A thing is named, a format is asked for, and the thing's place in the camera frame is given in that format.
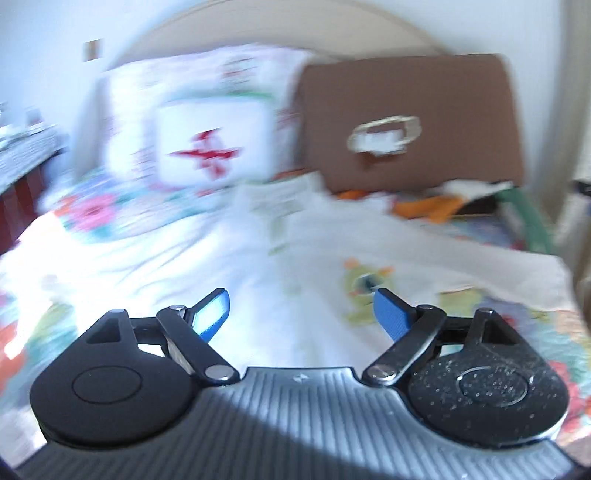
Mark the green plush toy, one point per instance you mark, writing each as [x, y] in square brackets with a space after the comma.
[531, 221]

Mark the pink patterned pillow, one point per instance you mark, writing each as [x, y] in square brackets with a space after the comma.
[134, 87]

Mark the beige patterned curtain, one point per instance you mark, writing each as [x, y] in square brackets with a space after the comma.
[575, 230]

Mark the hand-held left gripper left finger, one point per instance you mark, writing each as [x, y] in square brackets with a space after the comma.
[212, 314]

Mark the brown pillow with cloud embroidery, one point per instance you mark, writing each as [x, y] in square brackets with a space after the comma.
[406, 92]

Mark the wall switch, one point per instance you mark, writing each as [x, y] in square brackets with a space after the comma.
[93, 50]

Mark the white pillow with red character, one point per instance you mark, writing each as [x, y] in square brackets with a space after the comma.
[212, 143]

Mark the cream waffle-knit garment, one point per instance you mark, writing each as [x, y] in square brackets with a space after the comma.
[300, 249]

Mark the white and orange goose plush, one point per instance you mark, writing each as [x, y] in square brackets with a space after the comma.
[438, 203]

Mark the beige headboard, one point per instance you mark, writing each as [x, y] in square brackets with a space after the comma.
[277, 23]

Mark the floral quilt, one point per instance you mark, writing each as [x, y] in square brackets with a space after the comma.
[87, 212]

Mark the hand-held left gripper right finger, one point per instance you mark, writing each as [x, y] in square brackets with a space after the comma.
[392, 314]

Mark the side table with patterned cloth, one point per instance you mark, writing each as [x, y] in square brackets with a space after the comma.
[23, 157]

